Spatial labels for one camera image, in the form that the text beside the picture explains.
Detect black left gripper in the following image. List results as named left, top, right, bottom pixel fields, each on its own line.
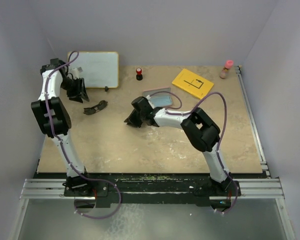
left=60, top=77, right=90, bottom=104

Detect metal frame sunglasses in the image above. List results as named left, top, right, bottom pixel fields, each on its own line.
left=83, top=100, right=108, bottom=116

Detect blue cleaning cloth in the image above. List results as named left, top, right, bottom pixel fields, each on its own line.
left=150, top=95, right=173, bottom=108

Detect pink glasses case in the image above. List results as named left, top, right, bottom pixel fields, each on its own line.
left=142, top=87, right=173, bottom=108

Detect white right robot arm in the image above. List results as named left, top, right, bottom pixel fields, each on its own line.
left=124, top=96, right=232, bottom=196

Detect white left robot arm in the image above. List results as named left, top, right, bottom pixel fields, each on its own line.
left=31, top=58, right=93, bottom=196

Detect yellow framed whiteboard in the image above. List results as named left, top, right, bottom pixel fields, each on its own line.
left=68, top=51, right=119, bottom=88

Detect red black stamp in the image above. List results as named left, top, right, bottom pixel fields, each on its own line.
left=136, top=67, right=143, bottom=81

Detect yellow book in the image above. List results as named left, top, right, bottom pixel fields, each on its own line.
left=172, top=68, right=214, bottom=99

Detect pink capped small bottle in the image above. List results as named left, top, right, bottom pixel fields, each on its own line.
left=219, top=60, right=234, bottom=79

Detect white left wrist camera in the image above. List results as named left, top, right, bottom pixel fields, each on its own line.
left=71, top=67, right=83, bottom=76

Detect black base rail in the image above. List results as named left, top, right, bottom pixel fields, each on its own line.
left=33, top=172, right=267, bottom=209

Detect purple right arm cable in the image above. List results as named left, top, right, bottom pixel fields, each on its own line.
left=146, top=91, right=240, bottom=216

